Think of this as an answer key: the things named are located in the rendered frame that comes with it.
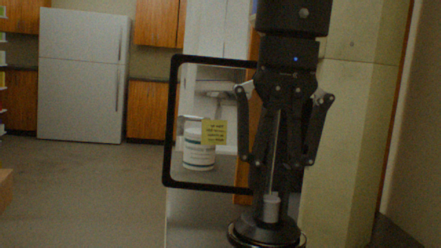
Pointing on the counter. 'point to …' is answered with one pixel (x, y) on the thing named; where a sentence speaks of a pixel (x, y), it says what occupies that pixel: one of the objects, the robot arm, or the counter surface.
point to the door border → (173, 122)
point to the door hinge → (271, 151)
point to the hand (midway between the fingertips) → (271, 190)
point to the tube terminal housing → (353, 121)
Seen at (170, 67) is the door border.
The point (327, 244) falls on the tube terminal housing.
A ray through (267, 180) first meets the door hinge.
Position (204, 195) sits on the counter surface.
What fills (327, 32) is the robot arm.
